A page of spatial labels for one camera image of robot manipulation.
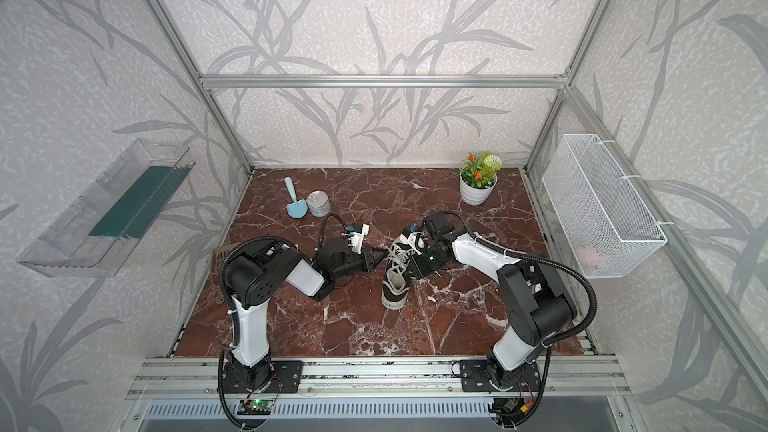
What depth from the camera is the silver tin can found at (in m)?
1.06

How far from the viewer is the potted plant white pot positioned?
1008 millimetres

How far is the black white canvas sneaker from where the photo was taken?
83 centimetres
